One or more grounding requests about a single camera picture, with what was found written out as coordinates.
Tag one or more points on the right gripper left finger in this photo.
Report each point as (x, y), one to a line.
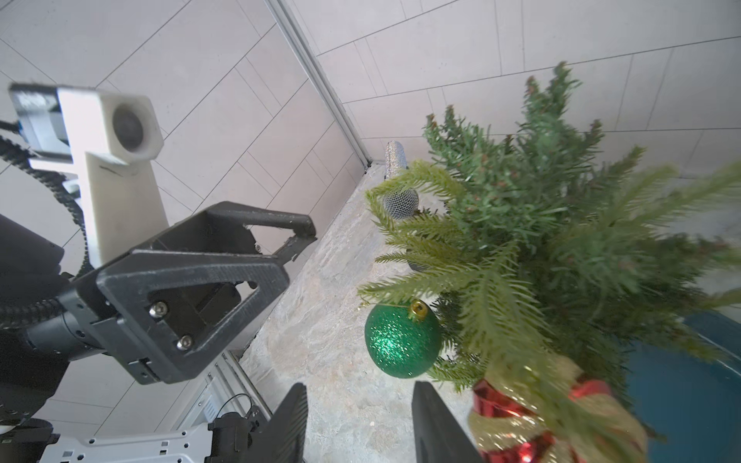
(283, 428)

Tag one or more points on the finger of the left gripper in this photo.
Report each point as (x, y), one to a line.
(226, 228)

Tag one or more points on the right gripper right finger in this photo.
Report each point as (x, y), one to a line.
(438, 436)

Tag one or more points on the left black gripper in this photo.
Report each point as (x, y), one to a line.
(166, 316)

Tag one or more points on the red gold striped ornament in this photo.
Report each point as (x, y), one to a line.
(507, 427)

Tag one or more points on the green glitter ball ornament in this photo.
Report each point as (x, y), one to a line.
(404, 341)

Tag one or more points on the small green christmas tree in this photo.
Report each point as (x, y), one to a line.
(530, 251)

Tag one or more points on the teal plastic tray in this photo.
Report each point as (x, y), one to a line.
(694, 404)

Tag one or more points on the metal base rail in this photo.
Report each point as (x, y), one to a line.
(101, 416)

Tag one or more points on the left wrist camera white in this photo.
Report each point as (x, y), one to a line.
(107, 141)

